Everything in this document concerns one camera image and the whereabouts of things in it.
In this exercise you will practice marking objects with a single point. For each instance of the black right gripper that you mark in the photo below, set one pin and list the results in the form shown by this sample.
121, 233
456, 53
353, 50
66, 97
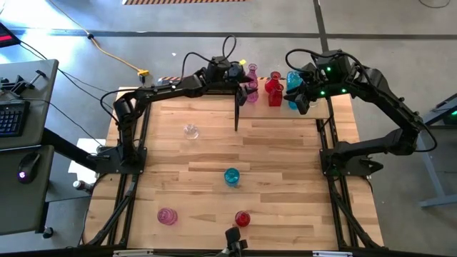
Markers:
310, 86

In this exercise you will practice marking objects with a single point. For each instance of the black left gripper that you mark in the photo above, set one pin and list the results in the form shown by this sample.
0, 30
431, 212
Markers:
230, 83

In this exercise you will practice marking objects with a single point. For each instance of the pink long-necked glass vase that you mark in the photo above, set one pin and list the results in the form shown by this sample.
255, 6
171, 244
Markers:
252, 76

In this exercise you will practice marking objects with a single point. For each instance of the blue starburst-cut glass vase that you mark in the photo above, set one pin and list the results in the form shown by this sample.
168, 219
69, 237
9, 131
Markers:
293, 80

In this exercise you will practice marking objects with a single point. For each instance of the red round wide-mouth vase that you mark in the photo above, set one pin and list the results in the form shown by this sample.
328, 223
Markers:
273, 83

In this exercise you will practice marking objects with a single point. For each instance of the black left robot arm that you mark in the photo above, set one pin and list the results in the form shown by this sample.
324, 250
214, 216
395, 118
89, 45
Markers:
160, 92

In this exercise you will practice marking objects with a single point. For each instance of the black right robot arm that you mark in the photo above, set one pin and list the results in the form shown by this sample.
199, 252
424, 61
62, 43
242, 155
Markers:
385, 93

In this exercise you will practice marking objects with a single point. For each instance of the yellow tag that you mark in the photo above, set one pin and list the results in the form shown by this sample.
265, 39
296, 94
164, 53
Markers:
242, 62

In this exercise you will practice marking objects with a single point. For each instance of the blue zigzag-pattern glass vase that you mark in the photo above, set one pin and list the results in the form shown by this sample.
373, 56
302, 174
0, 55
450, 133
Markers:
232, 176

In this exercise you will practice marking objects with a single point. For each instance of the large red ribbed glass vase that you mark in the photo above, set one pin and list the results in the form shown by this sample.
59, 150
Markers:
242, 218

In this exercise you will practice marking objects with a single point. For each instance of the pink round ribbed glass vase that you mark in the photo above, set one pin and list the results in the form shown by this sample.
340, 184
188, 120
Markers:
167, 216

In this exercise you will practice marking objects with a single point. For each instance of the black unit with green lights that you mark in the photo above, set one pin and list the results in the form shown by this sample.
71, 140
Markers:
453, 116

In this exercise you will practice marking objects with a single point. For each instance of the white paper sheet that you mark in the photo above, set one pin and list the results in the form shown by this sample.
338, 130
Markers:
85, 146

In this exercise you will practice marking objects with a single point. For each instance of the small bottle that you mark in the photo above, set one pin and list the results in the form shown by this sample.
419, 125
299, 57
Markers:
81, 185

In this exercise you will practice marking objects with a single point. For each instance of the grey desk with keyboard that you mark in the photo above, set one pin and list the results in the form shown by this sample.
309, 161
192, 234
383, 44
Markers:
43, 107

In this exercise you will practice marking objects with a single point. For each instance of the black desk clamp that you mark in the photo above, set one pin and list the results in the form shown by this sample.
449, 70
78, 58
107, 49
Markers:
18, 85

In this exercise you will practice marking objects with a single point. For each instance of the black computer mouse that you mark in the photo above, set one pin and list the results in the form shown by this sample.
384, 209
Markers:
28, 166

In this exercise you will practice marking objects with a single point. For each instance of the black keyboard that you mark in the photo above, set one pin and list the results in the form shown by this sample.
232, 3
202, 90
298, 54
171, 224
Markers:
12, 119

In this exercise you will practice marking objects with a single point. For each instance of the black device with red screen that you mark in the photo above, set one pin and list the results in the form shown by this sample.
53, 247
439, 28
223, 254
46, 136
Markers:
7, 35

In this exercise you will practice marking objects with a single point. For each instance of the grey desk with mouse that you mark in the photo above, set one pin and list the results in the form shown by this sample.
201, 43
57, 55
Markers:
21, 207

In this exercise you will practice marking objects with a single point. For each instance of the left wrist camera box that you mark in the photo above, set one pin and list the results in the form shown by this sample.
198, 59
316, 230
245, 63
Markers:
235, 70

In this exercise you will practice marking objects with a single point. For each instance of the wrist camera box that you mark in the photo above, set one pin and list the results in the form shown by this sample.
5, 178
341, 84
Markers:
310, 70
235, 70

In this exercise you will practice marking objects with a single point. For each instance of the wooden shelf with black frame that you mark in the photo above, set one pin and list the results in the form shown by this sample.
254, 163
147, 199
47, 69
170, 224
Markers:
271, 112

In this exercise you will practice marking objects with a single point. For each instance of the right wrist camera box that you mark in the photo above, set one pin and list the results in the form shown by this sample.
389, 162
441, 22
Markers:
310, 70

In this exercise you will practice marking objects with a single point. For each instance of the black camera on mount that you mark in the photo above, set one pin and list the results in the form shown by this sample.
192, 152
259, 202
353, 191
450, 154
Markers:
233, 237

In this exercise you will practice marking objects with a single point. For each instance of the grey metal desk frame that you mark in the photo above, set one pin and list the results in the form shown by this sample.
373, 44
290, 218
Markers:
430, 171

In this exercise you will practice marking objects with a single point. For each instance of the silver bracket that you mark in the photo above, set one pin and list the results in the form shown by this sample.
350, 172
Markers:
132, 253
332, 253

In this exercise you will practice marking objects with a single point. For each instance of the black aluminium rig frame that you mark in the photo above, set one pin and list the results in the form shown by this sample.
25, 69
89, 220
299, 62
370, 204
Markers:
185, 251

